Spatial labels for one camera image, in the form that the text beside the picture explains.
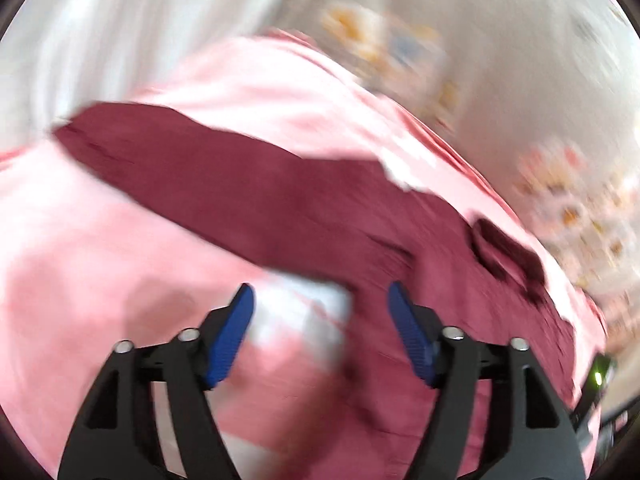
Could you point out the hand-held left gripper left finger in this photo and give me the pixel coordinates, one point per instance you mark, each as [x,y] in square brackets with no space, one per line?
[232,330]

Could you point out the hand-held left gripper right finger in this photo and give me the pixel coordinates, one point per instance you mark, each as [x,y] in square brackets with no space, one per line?
[412,335]

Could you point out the grey floral cloth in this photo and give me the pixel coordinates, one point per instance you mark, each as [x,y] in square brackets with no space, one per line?
[500,60]

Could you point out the pink printed bedsheet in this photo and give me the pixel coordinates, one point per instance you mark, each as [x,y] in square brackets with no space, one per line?
[75,260]

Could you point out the maroon quilted jacket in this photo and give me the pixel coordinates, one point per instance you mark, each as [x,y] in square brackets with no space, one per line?
[300,200]

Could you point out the white satin curtain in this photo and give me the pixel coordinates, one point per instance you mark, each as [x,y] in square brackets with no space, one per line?
[100,35]

